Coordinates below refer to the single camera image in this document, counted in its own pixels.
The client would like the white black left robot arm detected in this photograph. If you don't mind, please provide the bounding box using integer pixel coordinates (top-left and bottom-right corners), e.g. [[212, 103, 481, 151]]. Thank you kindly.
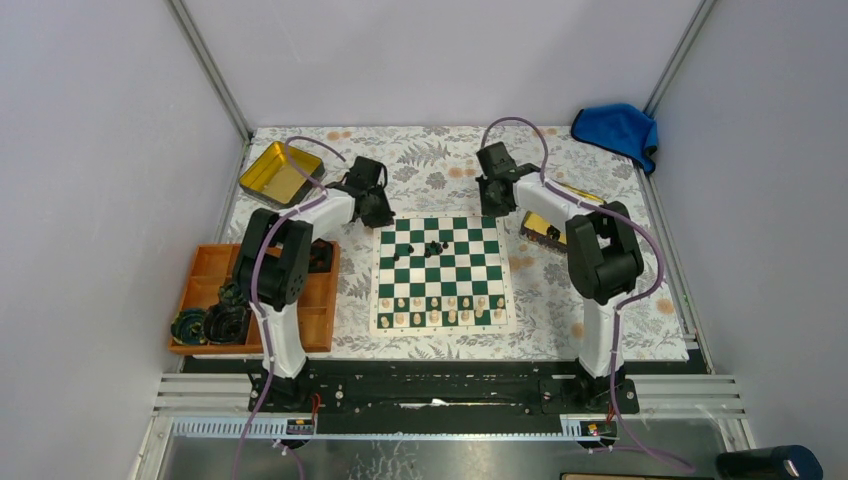
[[232, 156, 395, 411]]

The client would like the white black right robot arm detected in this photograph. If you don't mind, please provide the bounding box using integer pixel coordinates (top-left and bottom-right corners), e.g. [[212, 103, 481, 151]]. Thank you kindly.
[[476, 142, 644, 412]]

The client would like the green white chess board mat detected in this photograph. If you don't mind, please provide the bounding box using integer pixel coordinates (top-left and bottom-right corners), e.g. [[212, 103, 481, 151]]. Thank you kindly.
[[369, 211, 517, 337]]

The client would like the gold tin right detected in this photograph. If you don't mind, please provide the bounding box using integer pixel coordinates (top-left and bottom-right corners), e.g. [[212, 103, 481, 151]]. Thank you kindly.
[[519, 182, 605, 256]]

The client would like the gold tin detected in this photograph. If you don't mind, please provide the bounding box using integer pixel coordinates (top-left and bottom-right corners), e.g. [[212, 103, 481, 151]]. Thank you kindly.
[[519, 182, 605, 256], [238, 141, 325, 209]]

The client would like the gold tin left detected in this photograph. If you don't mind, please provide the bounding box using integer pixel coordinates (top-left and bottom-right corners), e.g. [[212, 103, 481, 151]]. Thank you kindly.
[[238, 141, 325, 209]]

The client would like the blue cloth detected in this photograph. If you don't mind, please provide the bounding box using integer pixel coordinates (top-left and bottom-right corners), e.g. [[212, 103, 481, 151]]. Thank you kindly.
[[571, 103, 659, 175]]

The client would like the wooden compartment tray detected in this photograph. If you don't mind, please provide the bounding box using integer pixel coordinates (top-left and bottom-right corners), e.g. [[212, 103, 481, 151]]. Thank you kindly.
[[168, 240, 341, 356]]

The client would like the dark cylinder bottle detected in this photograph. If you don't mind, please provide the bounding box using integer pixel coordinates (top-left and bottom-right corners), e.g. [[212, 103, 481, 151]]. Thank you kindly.
[[715, 445, 824, 480]]

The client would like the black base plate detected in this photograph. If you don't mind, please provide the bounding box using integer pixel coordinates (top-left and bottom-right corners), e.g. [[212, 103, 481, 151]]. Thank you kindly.
[[247, 360, 640, 414]]

